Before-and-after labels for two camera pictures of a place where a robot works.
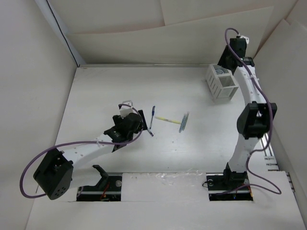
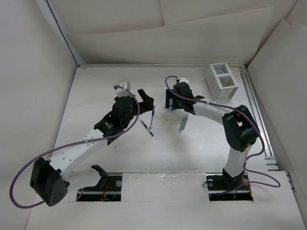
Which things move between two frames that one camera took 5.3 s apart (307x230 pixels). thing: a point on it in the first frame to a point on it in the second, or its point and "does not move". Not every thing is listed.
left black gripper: (118, 120) to (146, 105)
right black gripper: (222, 61) to (169, 95)
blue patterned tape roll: (219, 71) does not move
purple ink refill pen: (151, 134) does not move
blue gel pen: (152, 114) does not move
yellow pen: (166, 119) does not move
